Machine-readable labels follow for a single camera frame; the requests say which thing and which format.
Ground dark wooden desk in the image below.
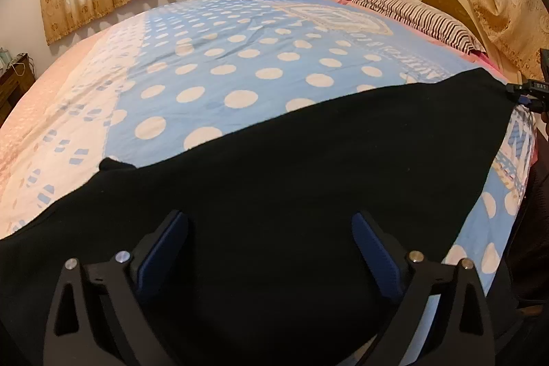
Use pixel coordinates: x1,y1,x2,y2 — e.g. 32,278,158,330
0,53,36,126

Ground pink and blue bedspread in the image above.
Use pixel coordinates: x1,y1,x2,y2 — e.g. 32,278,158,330
1,0,536,300

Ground striped pillow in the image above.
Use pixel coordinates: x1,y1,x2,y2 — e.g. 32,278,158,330
353,0,486,54

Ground black pants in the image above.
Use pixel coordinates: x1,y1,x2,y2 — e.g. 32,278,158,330
1,69,516,365

